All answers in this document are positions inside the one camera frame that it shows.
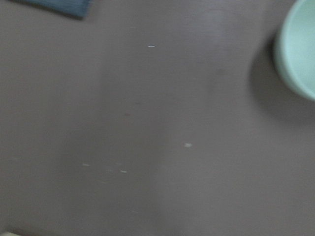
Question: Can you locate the grey folded cloth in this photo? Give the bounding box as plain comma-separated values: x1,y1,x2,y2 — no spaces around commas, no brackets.
15,0,91,18

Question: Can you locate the mint green bowl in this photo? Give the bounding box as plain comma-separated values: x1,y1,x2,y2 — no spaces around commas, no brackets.
273,0,315,101

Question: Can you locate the wooden cutting board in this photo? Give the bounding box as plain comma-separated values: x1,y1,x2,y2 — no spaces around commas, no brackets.
0,232,19,236

